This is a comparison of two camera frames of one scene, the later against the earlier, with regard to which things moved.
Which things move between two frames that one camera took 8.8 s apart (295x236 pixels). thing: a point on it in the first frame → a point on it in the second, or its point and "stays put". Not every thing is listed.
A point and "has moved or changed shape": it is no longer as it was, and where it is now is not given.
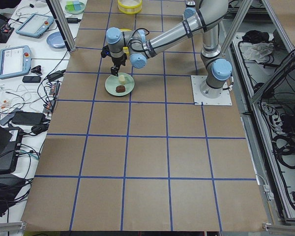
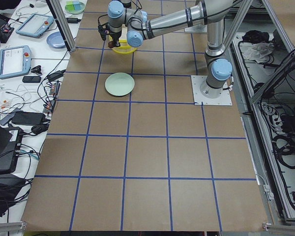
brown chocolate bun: (120, 88) has moved or changed shape
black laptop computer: (5, 143) stays put
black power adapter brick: (28, 118) stays put
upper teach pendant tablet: (34, 25) stays put
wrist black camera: (105, 51) → (103, 30)
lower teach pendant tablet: (14, 61) stays put
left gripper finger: (114, 70) → (117, 44)
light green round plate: (112, 81) stays put
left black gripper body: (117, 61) → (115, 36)
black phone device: (32, 79) stays put
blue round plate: (55, 40) stays put
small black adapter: (73, 20) stays put
